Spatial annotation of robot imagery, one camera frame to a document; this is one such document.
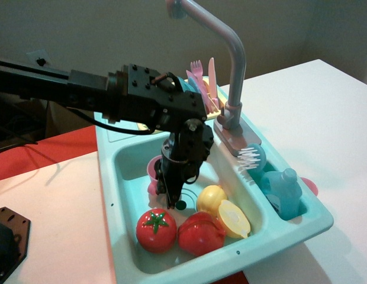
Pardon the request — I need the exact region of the pink round knob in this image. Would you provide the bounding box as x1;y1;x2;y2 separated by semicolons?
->
301;177;318;196

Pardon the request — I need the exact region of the teal scrub brush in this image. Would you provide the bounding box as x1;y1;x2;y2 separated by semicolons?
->
237;143;267;172

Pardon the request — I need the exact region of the pink toy cup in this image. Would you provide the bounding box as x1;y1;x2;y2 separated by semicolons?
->
147;155;161;195

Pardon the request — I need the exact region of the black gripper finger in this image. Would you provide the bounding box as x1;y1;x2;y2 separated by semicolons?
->
166;184;182;209

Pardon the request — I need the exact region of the black power cord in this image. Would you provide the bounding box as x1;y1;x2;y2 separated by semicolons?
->
0;57;60;186

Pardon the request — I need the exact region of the red cloth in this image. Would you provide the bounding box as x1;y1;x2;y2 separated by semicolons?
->
0;126;97;180

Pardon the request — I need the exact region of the pink toy fork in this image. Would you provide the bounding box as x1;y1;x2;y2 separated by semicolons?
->
191;60;218;112

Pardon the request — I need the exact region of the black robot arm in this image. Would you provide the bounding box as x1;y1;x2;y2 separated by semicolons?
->
0;59;214;208

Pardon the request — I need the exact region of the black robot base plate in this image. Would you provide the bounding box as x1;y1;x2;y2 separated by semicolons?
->
0;206;31;283

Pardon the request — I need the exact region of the pink toy knife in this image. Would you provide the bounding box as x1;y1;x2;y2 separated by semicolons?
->
208;57;217;99

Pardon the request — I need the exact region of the blue toy plate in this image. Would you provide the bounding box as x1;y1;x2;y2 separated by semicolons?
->
188;76;209;113
173;76;198;93

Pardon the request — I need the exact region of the yellow lemon half cut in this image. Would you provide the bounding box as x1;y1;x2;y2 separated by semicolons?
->
217;199;251;238

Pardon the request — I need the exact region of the black coiled cable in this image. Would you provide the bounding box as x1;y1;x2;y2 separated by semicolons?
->
69;106;156;135

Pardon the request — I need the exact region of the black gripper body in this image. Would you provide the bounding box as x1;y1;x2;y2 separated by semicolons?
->
154;118;214;197

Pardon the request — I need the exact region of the white wall outlet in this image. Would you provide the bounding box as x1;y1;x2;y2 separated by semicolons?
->
26;49;51;67

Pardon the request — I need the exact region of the teal toy sink unit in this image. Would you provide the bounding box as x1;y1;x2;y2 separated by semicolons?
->
93;76;334;284

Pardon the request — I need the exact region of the red toy tomato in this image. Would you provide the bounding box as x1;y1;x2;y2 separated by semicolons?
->
136;208;177;254

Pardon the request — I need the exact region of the grey toy faucet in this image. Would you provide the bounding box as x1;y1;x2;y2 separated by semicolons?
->
166;1;261;157

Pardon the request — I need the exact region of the red toy apple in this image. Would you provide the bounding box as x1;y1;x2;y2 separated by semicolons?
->
177;212;226;256

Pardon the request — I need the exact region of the yellow lemon half round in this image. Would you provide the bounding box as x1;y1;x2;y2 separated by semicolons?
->
196;185;228;217

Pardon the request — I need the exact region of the yellow dish rack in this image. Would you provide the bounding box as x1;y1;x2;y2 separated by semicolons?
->
136;76;226;130

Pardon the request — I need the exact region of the teal toy soap bottle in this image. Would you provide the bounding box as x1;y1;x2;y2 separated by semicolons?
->
260;168;302;221

